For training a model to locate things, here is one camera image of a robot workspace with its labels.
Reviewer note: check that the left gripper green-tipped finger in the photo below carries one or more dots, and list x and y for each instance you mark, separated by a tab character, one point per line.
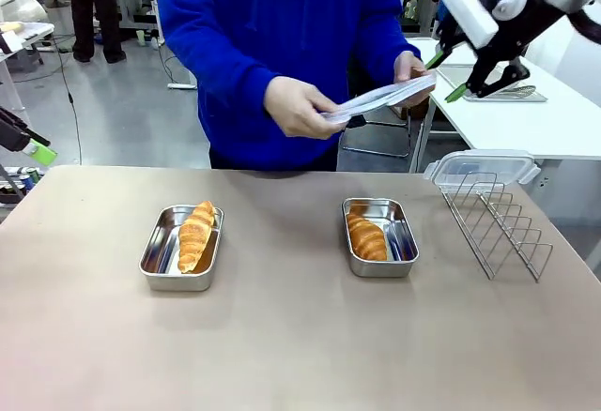
43	154
33	132

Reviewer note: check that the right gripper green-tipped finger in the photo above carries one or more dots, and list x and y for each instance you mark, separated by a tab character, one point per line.
434	60
457	93

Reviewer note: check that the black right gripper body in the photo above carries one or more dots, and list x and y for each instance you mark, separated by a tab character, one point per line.
521	21

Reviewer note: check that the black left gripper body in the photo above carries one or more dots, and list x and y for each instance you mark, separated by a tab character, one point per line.
10	136

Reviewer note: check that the golden croissant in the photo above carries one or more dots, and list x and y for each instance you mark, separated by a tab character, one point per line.
195	237
368	239

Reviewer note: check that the person's right forearm blue sleeve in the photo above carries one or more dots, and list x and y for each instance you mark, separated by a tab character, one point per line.
220	54

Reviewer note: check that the person's left forearm blue sleeve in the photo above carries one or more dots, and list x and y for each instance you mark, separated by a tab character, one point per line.
387	31

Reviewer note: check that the person's left hand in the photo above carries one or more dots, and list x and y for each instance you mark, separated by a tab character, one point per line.
409	71

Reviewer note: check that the person's right hand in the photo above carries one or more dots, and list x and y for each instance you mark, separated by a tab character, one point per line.
296	108

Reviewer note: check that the group of drink cans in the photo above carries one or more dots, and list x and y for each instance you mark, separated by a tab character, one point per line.
26	180

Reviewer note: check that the metal serving tongs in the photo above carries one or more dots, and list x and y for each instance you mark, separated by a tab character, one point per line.
523	90

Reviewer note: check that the white side table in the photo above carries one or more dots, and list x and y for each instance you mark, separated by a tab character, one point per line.
530	125

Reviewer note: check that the small white desk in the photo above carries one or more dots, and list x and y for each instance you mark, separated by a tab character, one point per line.
26	33

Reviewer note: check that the background person in dark clothes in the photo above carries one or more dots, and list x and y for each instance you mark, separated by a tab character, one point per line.
94	7

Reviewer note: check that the white plastic bottle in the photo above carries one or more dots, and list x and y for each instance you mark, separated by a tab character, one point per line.
142	38

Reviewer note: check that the rectangular steel container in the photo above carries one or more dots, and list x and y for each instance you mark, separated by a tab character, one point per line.
404	242
159	254

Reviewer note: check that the white power strip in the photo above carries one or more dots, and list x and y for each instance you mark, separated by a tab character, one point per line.
182	86

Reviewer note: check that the person's blue hoodie torso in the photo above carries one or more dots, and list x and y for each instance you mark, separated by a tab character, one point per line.
263	7

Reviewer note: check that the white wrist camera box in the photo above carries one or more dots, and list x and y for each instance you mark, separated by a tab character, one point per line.
469	12

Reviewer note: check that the black chair frame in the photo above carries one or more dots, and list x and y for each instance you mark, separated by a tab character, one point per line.
375	139

